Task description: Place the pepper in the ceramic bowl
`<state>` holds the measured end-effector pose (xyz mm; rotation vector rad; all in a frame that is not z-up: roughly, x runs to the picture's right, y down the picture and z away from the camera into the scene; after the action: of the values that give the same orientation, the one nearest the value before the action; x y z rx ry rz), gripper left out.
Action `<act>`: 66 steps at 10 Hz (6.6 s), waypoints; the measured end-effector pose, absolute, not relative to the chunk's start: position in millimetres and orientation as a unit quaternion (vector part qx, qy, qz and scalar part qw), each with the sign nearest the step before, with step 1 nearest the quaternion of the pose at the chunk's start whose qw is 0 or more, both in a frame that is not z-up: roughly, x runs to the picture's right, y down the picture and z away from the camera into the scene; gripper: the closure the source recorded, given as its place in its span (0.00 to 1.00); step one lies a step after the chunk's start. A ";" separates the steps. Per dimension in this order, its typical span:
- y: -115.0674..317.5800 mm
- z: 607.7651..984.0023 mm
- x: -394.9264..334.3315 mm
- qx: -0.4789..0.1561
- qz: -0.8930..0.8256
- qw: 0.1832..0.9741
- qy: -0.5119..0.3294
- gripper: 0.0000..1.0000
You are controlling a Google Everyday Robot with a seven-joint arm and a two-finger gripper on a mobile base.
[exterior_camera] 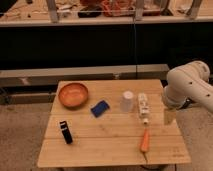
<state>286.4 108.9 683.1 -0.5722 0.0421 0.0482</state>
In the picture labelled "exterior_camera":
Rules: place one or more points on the orange ceramic bowl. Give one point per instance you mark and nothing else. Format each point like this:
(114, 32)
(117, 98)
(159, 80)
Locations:
(73, 95)

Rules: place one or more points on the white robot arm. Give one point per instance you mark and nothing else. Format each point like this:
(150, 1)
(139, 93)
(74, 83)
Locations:
(187, 81)

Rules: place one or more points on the orange pepper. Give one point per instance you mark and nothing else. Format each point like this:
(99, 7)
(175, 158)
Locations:
(145, 141)

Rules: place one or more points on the blue sponge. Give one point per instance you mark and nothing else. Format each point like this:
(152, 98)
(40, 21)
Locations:
(100, 108)

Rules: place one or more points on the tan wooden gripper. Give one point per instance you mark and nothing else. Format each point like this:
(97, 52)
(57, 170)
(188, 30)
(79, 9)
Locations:
(169, 116)

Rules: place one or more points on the long wooden bench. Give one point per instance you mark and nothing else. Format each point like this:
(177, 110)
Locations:
(51, 76)

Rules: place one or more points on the white upside-down cup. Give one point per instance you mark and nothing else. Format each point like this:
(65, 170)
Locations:
(126, 103)

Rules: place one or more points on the wooden folding table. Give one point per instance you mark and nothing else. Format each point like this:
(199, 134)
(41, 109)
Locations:
(112, 139)

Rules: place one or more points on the white plastic bottle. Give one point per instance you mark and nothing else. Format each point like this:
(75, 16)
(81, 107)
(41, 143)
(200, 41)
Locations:
(143, 108)

